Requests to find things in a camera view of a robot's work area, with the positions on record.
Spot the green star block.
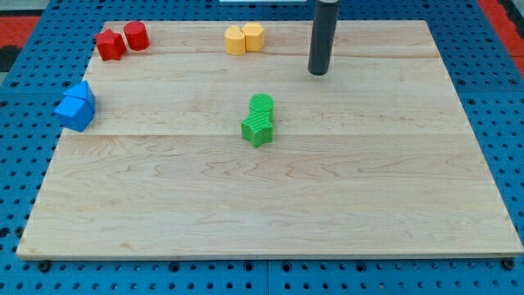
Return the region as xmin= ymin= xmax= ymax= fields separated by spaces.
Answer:
xmin=241 ymin=111 xmax=273 ymax=148

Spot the red star block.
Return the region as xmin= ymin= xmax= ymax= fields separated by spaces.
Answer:
xmin=95 ymin=29 xmax=127 ymax=61

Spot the green cylinder block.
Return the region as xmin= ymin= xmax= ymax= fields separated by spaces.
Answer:
xmin=249 ymin=93 xmax=274 ymax=121

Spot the yellow heart block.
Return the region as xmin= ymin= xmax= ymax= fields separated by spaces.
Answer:
xmin=224 ymin=25 xmax=246 ymax=56

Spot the yellow hexagon block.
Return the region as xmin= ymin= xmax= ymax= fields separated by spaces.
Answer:
xmin=241 ymin=22 xmax=265 ymax=52

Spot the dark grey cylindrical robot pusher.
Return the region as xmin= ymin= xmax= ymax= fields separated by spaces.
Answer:
xmin=308 ymin=0 xmax=341 ymax=75

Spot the red cylinder block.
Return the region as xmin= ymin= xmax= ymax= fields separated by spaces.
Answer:
xmin=124 ymin=20 xmax=150 ymax=51

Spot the blue triangle block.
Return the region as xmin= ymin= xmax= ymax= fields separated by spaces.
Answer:
xmin=63 ymin=80 xmax=96 ymax=114

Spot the blue cube block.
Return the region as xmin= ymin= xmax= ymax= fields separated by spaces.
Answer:
xmin=53 ymin=96 xmax=94 ymax=132

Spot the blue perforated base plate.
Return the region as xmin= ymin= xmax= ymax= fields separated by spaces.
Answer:
xmin=1 ymin=0 xmax=523 ymax=294

